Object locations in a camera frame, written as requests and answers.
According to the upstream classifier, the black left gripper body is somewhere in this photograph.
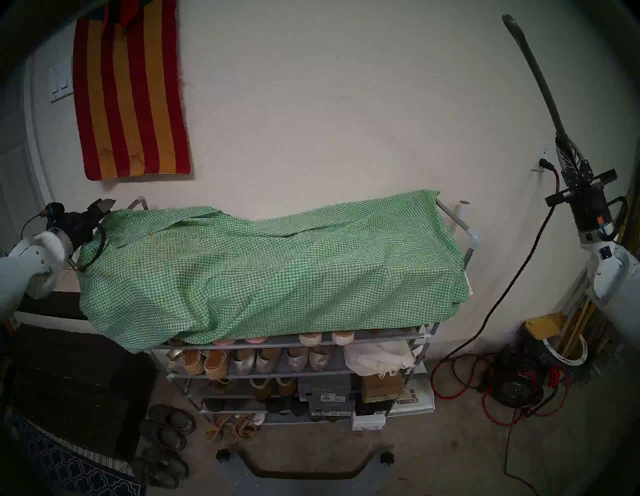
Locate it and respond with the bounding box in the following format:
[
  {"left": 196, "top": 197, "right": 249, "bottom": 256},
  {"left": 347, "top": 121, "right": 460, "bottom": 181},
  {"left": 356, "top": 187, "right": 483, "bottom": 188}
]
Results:
[{"left": 46, "top": 202, "right": 104, "bottom": 249}]

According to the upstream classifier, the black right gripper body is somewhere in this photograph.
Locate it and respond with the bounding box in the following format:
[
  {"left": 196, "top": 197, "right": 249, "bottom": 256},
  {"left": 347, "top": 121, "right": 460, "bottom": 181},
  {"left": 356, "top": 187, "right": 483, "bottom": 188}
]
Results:
[{"left": 545, "top": 170, "right": 618, "bottom": 234}]

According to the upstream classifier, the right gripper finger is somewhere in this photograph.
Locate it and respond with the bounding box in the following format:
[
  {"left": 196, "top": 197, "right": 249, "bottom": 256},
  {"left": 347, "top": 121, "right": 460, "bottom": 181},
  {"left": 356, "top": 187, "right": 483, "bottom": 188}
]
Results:
[
  {"left": 555, "top": 133, "right": 579, "bottom": 190},
  {"left": 564, "top": 133, "right": 596, "bottom": 187}
]

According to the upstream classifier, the long grey metal shoehorn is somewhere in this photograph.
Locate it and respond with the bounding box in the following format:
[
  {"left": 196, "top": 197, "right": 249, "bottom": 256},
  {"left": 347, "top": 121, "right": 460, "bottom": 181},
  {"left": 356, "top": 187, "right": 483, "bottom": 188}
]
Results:
[{"left": 502, "top": 14, "right": 571, "bottom": 146}]

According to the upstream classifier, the green white gingham cloth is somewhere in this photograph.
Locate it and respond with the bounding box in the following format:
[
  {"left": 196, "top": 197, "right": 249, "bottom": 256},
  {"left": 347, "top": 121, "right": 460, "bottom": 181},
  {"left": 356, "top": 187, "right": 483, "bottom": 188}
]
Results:
[{"left": 77, "top": 189, "right": 471, "bottom": 353}]

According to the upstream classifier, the grey robot base platform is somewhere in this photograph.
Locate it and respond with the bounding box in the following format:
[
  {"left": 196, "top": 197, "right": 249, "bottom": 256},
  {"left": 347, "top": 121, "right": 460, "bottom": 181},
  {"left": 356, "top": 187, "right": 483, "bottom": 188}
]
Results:
[{"left": 217, "top": 452, "right": 396, "bottom": 496}]

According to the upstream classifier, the silver flat shoe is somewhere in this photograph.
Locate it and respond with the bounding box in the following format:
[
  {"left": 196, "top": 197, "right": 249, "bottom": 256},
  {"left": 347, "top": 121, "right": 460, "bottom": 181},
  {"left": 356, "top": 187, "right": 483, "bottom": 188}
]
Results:
[
  {"left": 286, "top": 347, "right": 311, "bottom": 373},
  {"left": 256, "top": 348, "right": 282, "bottom": 375},
  {"left": 230, "top": 349, "right": 257, "bottom": 376},
  {"left": 309, "top": 346, "right": 335, "bottom": 372}
]

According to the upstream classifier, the grey metal shoe rack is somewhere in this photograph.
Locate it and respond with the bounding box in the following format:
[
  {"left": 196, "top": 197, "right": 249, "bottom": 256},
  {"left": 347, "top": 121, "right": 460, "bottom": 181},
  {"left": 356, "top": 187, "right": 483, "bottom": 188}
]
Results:
[{"left": 127, "top": 196, "right": 482, "bottom": 426}]

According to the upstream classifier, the cream cloth bag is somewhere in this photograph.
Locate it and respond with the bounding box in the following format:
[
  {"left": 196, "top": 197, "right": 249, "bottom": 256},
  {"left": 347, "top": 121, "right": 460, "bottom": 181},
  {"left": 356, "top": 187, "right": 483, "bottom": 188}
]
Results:
[{"left": 342, "top": 341, "right": 416, "bottom": 378}]

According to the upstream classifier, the grey Vionic shoe box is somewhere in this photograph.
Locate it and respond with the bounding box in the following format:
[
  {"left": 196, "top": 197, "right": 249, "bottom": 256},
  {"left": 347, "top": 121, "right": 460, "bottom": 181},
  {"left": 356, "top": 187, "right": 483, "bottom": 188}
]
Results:
[
  {"left": 302, "top": 398, "right": 356, "bottom": 418},
  {"left": 298, "top": 375, "right": 352, "bottom": 401}
]

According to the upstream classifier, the yellow wooden stick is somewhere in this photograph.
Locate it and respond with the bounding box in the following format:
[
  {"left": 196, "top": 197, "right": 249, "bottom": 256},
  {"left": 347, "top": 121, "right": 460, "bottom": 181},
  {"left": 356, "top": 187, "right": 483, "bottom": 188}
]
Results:
[{"left": 560, "top": 292, "right": 596, "bottom": 355}]

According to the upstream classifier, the yellow cardboard box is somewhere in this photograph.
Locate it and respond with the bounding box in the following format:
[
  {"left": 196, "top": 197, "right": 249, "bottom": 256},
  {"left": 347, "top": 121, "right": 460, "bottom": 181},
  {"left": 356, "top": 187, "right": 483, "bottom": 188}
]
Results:
[{"left": 525, "top": 312, "right": 565, "bottom": 341}]

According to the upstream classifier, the dark bucket with white rim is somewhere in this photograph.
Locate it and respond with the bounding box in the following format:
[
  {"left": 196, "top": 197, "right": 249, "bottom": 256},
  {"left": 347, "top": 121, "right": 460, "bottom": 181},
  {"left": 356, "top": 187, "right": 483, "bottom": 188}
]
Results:
[{"left": 540, "top": 332, "right": 590, "bottom": 383}]

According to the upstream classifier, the dark brown trunk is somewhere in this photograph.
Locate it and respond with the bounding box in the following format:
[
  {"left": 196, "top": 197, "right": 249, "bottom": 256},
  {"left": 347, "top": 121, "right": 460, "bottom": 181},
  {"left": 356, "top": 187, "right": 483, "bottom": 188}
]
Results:
[{"left": 10, "top": 325, "right": 156, "bottom": 461}]

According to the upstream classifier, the tan espadrille sandal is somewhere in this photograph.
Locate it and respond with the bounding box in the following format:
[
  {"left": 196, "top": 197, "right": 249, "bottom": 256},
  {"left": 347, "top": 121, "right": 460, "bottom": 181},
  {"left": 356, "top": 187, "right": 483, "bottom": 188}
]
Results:
[
  {"left": 166, "top": 349, "right": 206, "bottom": 377},
  {"left": 204, "top": 350, "right": 230, "bottom": 380}
]

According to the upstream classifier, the blue patterned rug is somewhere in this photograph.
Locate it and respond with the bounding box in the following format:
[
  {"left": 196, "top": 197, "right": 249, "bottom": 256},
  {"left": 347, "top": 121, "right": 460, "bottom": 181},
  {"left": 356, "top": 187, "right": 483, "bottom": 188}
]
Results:
[{"left": 10, "top": 412, "right": 146, "bottom": 496}]

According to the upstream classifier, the flat white labelled box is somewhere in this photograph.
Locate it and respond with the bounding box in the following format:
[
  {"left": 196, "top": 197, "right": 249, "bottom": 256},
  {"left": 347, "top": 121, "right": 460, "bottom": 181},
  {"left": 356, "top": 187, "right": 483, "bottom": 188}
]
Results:
[{"left": 389, "top": 372, "right": 435, "bottom": 418}]

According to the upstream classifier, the brown cardboard box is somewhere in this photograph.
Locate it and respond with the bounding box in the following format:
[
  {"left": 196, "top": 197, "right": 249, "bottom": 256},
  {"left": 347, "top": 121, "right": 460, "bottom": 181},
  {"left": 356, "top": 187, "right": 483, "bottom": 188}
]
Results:
[{"left": 359, "top": 372, "right": 405, "bottom": 404}]

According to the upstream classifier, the small white box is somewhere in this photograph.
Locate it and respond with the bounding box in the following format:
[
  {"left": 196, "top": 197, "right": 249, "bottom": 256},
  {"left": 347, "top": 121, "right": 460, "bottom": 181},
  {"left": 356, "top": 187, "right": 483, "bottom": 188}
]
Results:
[{"left": 351, "top": 412, "right": 387, "bottom": 432}]

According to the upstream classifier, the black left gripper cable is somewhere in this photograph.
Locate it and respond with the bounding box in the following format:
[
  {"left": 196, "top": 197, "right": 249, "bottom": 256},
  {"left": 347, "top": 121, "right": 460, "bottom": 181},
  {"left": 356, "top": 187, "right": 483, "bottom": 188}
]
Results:
[{"left": 67, "top": 222, "right": 107, "bottom": 274}]

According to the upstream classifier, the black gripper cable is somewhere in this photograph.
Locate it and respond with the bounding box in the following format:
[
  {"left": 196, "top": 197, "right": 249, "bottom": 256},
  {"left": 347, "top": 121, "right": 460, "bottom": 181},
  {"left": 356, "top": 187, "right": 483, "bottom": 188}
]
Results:
[
  {"left": 67, "top": 222, "right": 107, "bottom": 274},
  {"left": 605, "top": 195, "right": 630, "bottom": 241}
]

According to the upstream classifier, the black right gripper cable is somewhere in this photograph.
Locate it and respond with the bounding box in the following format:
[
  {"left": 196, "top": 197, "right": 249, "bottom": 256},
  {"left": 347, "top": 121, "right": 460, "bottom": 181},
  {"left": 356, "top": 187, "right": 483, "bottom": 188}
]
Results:
[{"left": 605, "top": 195, "right": 630, "bottom": 241}]

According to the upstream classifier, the red yellow striped wall rug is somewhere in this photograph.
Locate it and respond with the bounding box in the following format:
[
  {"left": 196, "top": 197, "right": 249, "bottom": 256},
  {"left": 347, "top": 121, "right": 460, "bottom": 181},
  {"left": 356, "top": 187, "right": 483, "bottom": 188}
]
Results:
[{"left": 73, "top": 0, "right": 192, "bottom": 181}]

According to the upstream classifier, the white light switch plate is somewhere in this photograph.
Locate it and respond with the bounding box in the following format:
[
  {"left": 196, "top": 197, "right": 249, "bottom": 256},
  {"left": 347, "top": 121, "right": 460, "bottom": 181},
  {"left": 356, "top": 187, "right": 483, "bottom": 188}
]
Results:
[{"left": 48, "top": 58, "right": 74, "bottom": 103}]

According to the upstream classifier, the dark power cord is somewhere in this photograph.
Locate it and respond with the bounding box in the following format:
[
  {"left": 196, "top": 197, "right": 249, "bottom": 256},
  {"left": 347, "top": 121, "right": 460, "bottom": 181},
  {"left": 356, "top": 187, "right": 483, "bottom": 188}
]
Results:
[{"left": 431, "top": 159, "right": 561, "bottom": 391}]

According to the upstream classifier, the black cable reel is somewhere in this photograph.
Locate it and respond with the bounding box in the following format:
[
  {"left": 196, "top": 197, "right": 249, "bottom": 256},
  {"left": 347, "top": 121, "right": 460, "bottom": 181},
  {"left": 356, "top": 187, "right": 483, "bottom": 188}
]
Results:
[{"left": 482, "top": 345, "right": 546, "bottom": 408}]

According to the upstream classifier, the red cable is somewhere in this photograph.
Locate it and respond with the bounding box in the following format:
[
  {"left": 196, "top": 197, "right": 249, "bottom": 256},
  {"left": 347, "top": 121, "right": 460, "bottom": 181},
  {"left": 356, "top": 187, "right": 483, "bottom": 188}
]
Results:
[{"left": 431, "top": 352, "right": 569, "bottom": 427}]

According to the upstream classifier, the tan strappy sandal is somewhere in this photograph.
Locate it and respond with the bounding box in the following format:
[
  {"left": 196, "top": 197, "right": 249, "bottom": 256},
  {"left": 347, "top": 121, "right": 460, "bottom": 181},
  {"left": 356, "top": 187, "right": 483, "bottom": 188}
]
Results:
[
  {"left": 205, "top": 414, "right": 227, "bottom": 443},
  {"left": 229, "top": 414, "right": 257, "bottom": 443}
]

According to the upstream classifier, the thin black floor cable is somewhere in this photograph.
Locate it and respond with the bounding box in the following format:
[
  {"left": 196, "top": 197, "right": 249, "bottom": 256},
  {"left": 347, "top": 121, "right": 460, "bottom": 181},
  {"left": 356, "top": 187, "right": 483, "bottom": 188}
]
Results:
[{"left": 503, "top": 415, "right": 541, "bottom": 496}]

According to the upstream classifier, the black curved base handle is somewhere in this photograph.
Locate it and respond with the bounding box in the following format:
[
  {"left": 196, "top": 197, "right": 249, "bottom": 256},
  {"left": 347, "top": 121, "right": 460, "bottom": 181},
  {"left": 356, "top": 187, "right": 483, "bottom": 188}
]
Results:
[{"left": 236, "top": 449, "right": 381, "bottom": 481}]

